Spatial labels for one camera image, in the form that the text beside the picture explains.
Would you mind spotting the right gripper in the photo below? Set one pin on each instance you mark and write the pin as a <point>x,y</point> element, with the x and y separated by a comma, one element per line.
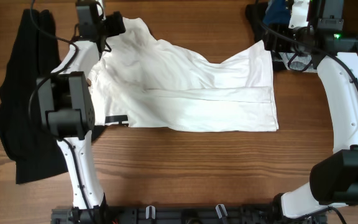
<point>278,42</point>

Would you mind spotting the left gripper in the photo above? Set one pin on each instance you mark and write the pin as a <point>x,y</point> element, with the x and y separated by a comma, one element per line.
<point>117,23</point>

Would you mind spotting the white t-shirt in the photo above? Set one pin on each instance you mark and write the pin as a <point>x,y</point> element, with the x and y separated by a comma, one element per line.
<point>160,85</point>

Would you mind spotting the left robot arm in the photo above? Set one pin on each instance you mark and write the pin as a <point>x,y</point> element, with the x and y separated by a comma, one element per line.
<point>68,115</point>

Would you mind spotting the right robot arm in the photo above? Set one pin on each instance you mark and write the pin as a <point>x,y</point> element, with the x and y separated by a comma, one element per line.
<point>315,29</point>

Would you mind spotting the dark blue garment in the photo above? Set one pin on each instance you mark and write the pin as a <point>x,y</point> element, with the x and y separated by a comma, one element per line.
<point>277,13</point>

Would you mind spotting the light grey garment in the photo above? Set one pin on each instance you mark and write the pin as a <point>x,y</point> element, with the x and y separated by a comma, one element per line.
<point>297,63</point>

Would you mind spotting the black garment at top right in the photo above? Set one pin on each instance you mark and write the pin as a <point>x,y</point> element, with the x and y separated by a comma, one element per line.
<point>255,13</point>

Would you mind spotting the black garment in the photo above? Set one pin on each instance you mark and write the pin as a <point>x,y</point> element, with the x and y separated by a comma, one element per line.
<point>255,13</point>
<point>37,155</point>

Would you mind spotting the black garment on left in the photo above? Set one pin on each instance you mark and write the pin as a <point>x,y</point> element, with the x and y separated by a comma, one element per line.
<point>37,155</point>

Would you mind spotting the right white rail clip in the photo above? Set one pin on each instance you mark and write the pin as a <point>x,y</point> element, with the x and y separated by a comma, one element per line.
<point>222,213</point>

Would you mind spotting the white rail clip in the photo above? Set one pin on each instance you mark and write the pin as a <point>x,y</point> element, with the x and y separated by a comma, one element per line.
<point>222,213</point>
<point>150,212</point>

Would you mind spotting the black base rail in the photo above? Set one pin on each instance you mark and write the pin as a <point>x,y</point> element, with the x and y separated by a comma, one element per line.
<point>238,215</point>

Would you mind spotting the left white rail clip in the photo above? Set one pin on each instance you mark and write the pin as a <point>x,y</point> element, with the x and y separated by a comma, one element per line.
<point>150,212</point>

